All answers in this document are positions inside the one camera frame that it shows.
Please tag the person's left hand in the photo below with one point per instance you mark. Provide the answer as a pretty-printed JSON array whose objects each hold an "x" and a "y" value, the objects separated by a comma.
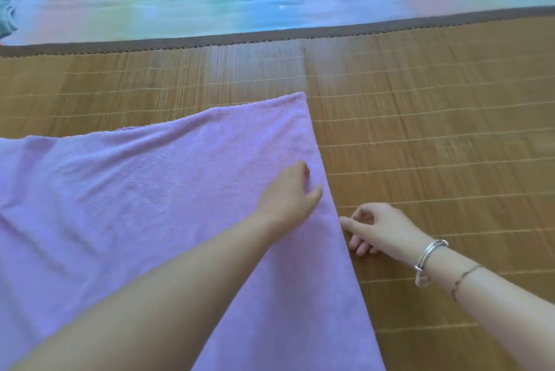
[{"x": 288, "y": 201}]

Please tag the person's right hand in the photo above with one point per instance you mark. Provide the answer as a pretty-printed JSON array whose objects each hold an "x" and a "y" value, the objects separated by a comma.
[{"x": 386, "y": 232}]

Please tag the purple towel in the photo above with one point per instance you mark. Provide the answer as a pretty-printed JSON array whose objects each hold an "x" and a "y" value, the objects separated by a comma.
[{"x": 151, "y": 232}]

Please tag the person's left forearm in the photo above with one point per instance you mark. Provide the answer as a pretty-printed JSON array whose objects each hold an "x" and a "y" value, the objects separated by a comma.
[{"x": 151, "y": 305}]

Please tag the person's right forearm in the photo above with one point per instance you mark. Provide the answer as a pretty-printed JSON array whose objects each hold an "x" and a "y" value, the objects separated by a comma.
[{"x": 490, "y": 297}]

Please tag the brown bamboo sleeping mat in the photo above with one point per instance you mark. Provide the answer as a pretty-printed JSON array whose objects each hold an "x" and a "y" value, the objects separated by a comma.
[{"x": 433, "y": 145}]

